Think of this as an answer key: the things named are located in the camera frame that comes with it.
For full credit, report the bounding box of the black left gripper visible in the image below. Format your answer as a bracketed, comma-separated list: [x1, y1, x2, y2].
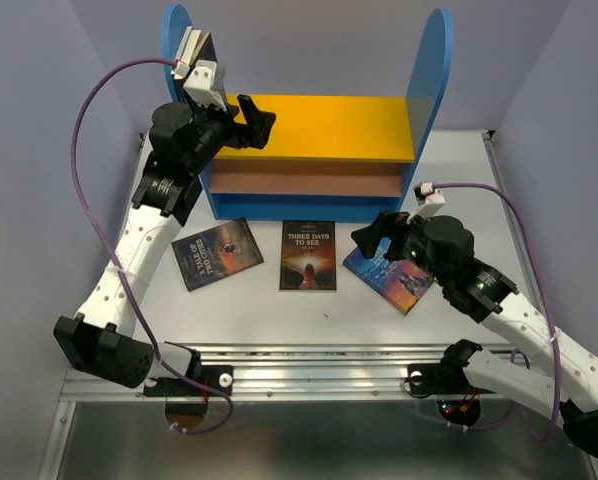
[185, 94, 276, 174]

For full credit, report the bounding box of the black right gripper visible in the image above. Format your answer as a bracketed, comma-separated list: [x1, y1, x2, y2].
[350, 206, 450, 287]

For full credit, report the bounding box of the Three Days To See book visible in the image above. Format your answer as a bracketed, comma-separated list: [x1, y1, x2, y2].
[279, 220, 337, 292]

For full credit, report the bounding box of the green cover book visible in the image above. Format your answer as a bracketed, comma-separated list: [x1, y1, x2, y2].
[172, 26, 203, 81]

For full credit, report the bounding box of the Nineteen Eighty-Four book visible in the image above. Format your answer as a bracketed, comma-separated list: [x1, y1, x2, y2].
[192, 30, 217, 67]

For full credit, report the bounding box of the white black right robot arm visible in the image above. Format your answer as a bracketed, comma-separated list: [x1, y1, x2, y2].
[351, 212, 598, 459]

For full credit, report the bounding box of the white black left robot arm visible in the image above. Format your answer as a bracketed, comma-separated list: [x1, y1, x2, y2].
[53, 95, 276, 388]

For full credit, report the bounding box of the Jane Eyre blue book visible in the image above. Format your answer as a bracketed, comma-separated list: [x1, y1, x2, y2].
[343, 238, 433, 315]

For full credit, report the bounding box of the blue yellow wooden bookshelf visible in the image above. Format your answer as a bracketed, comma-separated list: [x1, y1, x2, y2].
[162, 3, 454, 223]

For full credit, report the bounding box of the A Tale Of Two Cities book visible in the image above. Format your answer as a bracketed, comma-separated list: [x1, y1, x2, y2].
[171, 218, 264, 292]

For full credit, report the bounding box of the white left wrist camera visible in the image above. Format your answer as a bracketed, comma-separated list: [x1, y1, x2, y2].
[183, 60, 228, 112]

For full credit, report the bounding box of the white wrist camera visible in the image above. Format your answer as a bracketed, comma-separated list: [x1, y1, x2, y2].
[406, 182, 446, 224]
[183, 60, 228, 112]

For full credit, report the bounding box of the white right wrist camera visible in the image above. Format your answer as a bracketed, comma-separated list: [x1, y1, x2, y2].
[406, 182, 446, 224]

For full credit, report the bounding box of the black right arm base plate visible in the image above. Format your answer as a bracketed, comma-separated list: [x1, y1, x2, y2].
[406, 363, 474, 398]

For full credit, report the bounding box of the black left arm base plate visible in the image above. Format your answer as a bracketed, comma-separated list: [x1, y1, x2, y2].
[143, 364, 236, 400]

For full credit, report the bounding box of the aluminium mounting rail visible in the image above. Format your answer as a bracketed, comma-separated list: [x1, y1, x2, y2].
[58, 342, 530, 401]

